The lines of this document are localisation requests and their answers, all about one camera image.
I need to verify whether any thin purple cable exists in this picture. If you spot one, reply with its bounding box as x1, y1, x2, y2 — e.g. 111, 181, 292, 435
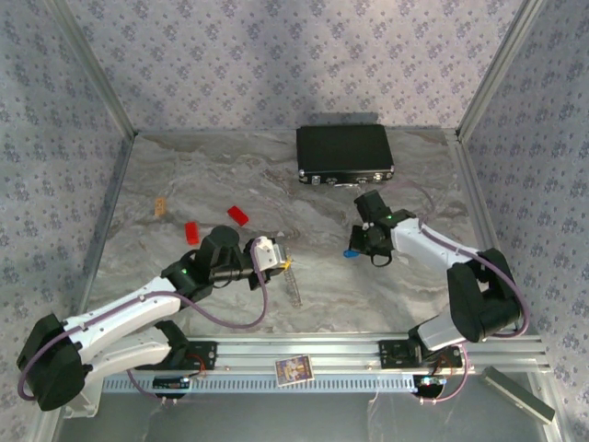
416, 344, 470, 407
125, 367, 181, 407

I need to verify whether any grey frame base strip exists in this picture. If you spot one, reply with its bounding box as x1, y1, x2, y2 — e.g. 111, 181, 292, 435
40, 131, 139, 442
444, 128, 574, 442

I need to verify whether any black case with metal latches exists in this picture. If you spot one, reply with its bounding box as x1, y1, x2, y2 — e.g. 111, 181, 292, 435
295, 123, 396, 189

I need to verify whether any small black circuit board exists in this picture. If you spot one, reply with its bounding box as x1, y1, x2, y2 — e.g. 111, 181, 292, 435
153, 376, 191, 391

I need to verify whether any aluminium mounting rail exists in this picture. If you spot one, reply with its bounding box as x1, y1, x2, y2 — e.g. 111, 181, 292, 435
186, 331, 551, 375

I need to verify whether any small round circuit board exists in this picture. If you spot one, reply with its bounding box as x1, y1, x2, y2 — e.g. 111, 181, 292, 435
412, 375, 448, 398

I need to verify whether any aluminium frame post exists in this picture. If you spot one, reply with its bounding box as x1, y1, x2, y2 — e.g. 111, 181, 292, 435
45, 0, 139, 138
454, 0, 549, 142

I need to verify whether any white plastic bracket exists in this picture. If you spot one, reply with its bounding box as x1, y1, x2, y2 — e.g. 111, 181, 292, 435
62, 367, 103, 419

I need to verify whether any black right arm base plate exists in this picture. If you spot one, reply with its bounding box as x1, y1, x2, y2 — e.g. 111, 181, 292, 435
377, 339, 465, 369

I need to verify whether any grey slotted cable duct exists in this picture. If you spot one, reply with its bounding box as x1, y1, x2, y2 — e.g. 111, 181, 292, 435
101, 373, 418, 395

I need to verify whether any colourful picture card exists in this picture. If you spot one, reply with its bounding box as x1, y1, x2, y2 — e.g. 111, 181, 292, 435
274, 354, 315, 387

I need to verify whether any grey metal bar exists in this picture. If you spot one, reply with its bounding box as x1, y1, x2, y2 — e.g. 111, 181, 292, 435
477, 366, 557, 425

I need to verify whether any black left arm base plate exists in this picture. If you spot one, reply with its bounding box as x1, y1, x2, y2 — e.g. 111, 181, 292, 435
186, 340, 219, 372

